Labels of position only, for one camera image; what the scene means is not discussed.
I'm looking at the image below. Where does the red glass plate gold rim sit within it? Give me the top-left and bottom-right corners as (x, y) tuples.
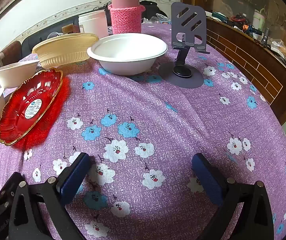
(0, 67), (64, 147)

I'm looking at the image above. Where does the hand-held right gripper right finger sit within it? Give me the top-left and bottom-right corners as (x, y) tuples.
(191, 152), (275, 240)

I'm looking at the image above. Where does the beige plastic bowl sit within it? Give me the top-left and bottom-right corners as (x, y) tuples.
(32, 32), (99, 69)

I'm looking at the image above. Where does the white jug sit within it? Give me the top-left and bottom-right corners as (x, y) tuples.
(254, 9), (267, 30)

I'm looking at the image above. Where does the grey phone stand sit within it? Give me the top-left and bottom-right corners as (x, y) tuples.
(158, 1), (211, 89)

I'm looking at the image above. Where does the purple floral tablecloth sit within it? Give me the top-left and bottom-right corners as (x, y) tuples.
(0, 22), (286, 240)

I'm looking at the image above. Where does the clear plastic bag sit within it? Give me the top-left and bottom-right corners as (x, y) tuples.
(142, 15), (171, 26)

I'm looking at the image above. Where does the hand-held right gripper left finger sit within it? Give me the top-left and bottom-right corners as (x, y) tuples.
(8, 152), (93, 240)

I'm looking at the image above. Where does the black leather sofa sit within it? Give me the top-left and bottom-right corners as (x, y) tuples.
(21, 11), (81, 57)

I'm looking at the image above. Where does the white plastic jar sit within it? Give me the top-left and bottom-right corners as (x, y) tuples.
(78, 10), (109, 39)

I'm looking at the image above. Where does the pink thermos with knitted sleeve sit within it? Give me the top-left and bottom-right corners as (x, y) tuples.
(108, 0), (146, 35)

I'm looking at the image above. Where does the black bag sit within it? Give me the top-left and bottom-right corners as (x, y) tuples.
(139, 0), (169, 22)

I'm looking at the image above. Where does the brown armchair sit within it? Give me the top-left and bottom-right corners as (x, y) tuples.
(0, 41), (22, 61)

